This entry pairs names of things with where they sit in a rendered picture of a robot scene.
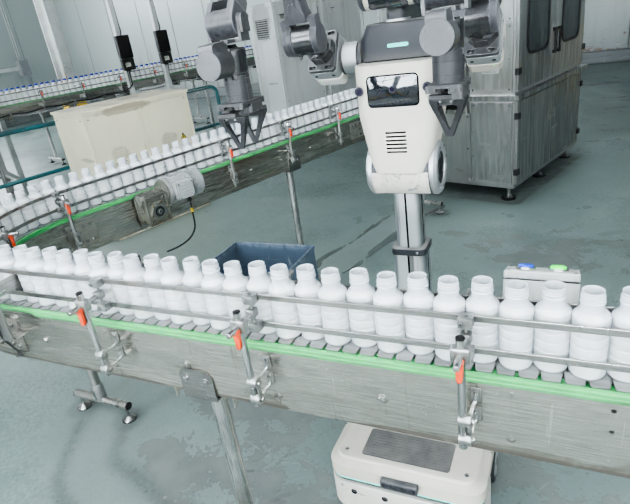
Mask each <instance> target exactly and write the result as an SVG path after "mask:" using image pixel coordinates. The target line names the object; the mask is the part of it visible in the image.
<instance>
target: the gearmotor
mask: <svg viewBox="0 0 630 504"><path fill-rule="evenodd" d="M204 189H205V180H204V177H203V175H202V174H201V172H200V171H199V170H197V169H195V168H190V169H188V170H185V171H181V172H179V173H174V174H171V175H168V176H165V177H164V178H161V179H158V180H157V181H156V182H155V183H154V188H152V189H150V190H147V191H144V192H141V193H138V194H136V196H133V198H134V202H135V206H136V209H137V213H138V217H139V220H140V222H141V225H142V227H143V228H144V229H147V228H148V227H149V225H150V226H151V227H154V226H156V225H158V224H161V223H163V222H166V221H168V220H171V219H173V218H172V214H171V210H170V206H169V205H171V204H173V203H176V202H178V201H181V200H184V199H186V198H187V201H189V203H190V209H191V212H192V216H193V221H194V230H193V232H192V234H191V236H190V237H189V238H188V239H187V240H186V241H185V242H183V243H182V244H180V245H179V246H177V247H175V248H172V249H170V250H168V251H167V252H170V251H172V250H174V249H177V248H179V247H180V246H182V245H184V244H185V243H186V242H188V241H189V240H190V239H191V237H192V236H193V234H194V232H195V229H196V221H195V217H194V211H193V207H192V204H191V201H192V198H191V196H194V195H196V194H199V193H201V192H203V191H204Z"/></svg>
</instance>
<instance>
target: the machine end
mask: <svg viewBox="0 0 630 504"><path fill-rule="evenodd" d="M585 1H586V0H499V3H500V8H501V10H502V13H503V18H504V21H505V26H506V36H505V51H504V61H503V67H502V68H501V69H499V70H493V71H482V72H471V71H470V70H469V68H468V65H467V63H465V77H471V84H468V90H470V97H469V99H468V102H467V104H466V106H465V109H464V111H463V114H462V116H461V119H460V121H459V124H458V126H457V129H456V132H455V134H454V136H446V135H445V133H444V131H442V138H441V141H442V142H443V143H444V145H445V149H446V154H447V157H446V158H447V173H446V181H445V182H452V183H462V184H470V185H480V186H490V187H500V188H506V190H507V194H506V195H503V196H501V199H502V200H505V201H511V200H515V199H516V196H515V195H512V194H510V190H511V189H514V188H515V187H517V186H518V185H520V184H521V183H522V182H524V181H525V180H526V179H528V178H529V177H531V176H532V177H535V178H542V177H545V176H546V173H542V172H541V169H542V168H543V167H544V166H546V165H547V164H548V163H550V162H551V161H553V160H554V159H556V158H557V157H558V158H570V157H571V155H570V154H567V153H566V151H567V150H568V149H569V148H571V147H572V146H573V145H575V142H576V141H577V134H578V133H579V132H580V128H578V111H579V95H580V86H582V85H583V80H581V71H583V70H585V69H587V68H588V64H580V63H582V49H585V43H583V33H584V17H585ZM562 153H563V154H562ZM537 171H538V172H537ZM536 172H537V173H536Z"/></svg>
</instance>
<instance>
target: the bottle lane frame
mask: <svg viewBox="0 0 630 504"><path fill-rule="evenodd" d="M0 307H1V310H2V312H3V314H4V317H5V318H11V319H15V320H16V321H17V324H18V326H19V329H20V330H24V331H29V333H28V334H26V335H24V336H23V338H24V340H25V343H26V345H27V347H28V351H24V350H19V351H20V352H21V357H26V358H31V359H36V360H41V361H46V362H51V363H56V364H61V365H66V366H71V367H76V368H81V369H86V370H91V371H96V372H101V371H100V367H101V364H100V361H99V359H97V358H96V357H95V352H96V350H95V347H94V344H93V342H92V339H91V336H90V333H89V331H88V328H87V325H85V326H82V325H81V323H80V321H79V318H78V316H77V314H73V315H72V316H68V315H67V313H62V312H59V311H57V312H54V311H50V310H40V308H39V309H33V308H31V307H29V308H26V307H22V306H13V304H12V305H5V304H4V303H3V304H0ZM91 318H92V321H93V324H94V327H95V329H96V332H97V335H98V338H99V341H100V343H101V346H102V349H104V350H107V349H108V348H109V347H110V346H112V345H113V344H114V343H115V342H114V339H113V336H112V333H111V332H112V331H113V332H117V333H118V336H119V339H120V342H118V343H117V344H116V346H122V348H123V351H124V354H125V356H123V357H122V358H121V360H120V361H119V362H117V363H116V364H115V365H114V370H113V372H112V373H111V375H116V376H121V377H126V378H130V379H135V380H140V381H145V382H150V383H155V384H160V385H165V386H170V387H175V388H180V389H183V385H182V382H181V378H180V375H179V372H180V370H181V369H182V368H183V367H186V368H192V369H198V370H203V371H207V372H208V373H209V374H210V375H211V376H212V377H213V381H214V385H215V389H216V393H217V396H220V397H225V398H230V399H235V400H240V401H245V402H250V403H252V402H251V401H250V396H251V392H250V387H248V386H247V384H246V381H247V374H246V370H245V366H244V361H243V357H242V353H241V350H238V349H237V348H236V345H235V342H234V338H233V337H232V338H231V339H227V338H226V336H224V335H221V332H222V331H221V332H220V333H219V334H210V333H207V331H208V330H207V331H206V332H204V333H203V332H196V331H194V329H195V328H194V329H193V330H191V331H189V330H182V329H181V327H180V328H179V329H175V328H169V325H168V326H167V327H160V326H157V325H156V324H155V325H146V324H145V322H144V323H142V324H139V323H133V321H132V322H125V321H122V319H121V320H119V321H118V320H111V318H109V319H104V318H100V316H99V317H91ZM249 336H250V335H249ZM249 336H248V337H247V338H246V340H247V344H248V349H249V353H250V358H251V362H252V367H253V371H254V376H259V374H260V373H261V372H262V371H263V369H264V368H265V366H264V363H263V358H262V355H268V356H270V361H271V366H272V367H269V368H268V370H267V371H270V372H273V376H274V381H275V383H272V384H271V386H270V388H269V389H268V390H267V392H266V393H265V394H264V396H265V401H264V402H263V403H262V404H261V405H265V406H270V407H275V408H280V409H285V410H290V411H295V412H300V413H305V414H310V415H315V416H320V417H325V418H330V419H335V420H340V421H345V422H350V423H355V424H360V425H365V426H370V427H375V428H380V429H385V430H390V431H395V432H400V433H405V434H410V435H415V436H420V437H425V438H430V439H435V440H440V441H445V442H450V443H455V444H458V436H459V434H458V405H457V382H456V377H455V372H454V371H453V370H452V367H453V364H454V363H452V365H451V367H443V366H436V365H434V360H433V361H432V362H431V364H422V363H416V362H415V357H414V358H413V359H412V361H411V362H408V361H401V360H396V355H395V356H394V357H393V358H392V359H386V358H379V357H378V352H377V353H376V354H375V356H373V357H372V356H365V355H360V350H359V351H358V352H357V353H356V354H351V353H344V352H343V351H342V350H343V348H342V349H341V350H340V351H338V352H337V351H330V350H326V346H327V345H326V346H325V347H324V348H323V349H316V348H310V346H309V345H310V344H308V345H307V346H306V347H302V346H295V345H294V342H293V343H292V344H290V345H288V344H280V343H278V341H279V339H280V338H279V339H278V340H277V341H276V342H274V343H273V342H266V341H263V339H264V337H263V338H262V339H261V340H252V339H249ZM116 346H115V347H114V348H112V349H111V350H110V351H109V356H108V358H109V361H110V364H112V363H113V362H114V361H115V360H117V359H118V358H119V354H118V351H117V348H116ZM19 351H18V352H19ZM101 373H102V372H101ZM471 387H476V388H481V402H477V404H476V406H478V407H481V420H478V421H477V423H476V425H475V428H474V433H473V436H474V437H475V438H476V440H475V443H473V444H472V446H469V447H474V448H479V449H484V450H489V451H494V452H499V453H504V454H509V455H514V456H519V457H524V458H529V459H534V460H539V461H544V462H549V463H554V464H559V465H564V466H569V467H574V468H579V469H584V470H589V471H594V472H599V473H604V474H609V475H614V476H619V477H624V478H629V479H630V393H627V392H619V391H616V390H615V387H614V385H611V389H610V390H605V389H598V388H592V387H590V385H589V382H587V381H586V384H585V386H577V385H570V384H566V383H565V379H563V378H562V380H561V382H560V383H556V382H549V381H543V380H542V378H541V375H539V376H538V378H537V379H536V380H535V379H528V378H521V377H519V374H518V372H517V371H516V373H515V375H514V376H506V375H499V374H497V371H496V369H494V370H493V372H492V373H485V372H478V371H475V366H474V365H473V367H472V369H471V370H466V397H467V413H469V411H470V407H471V404H472V403H473V401H472V400H471Z"/></svg>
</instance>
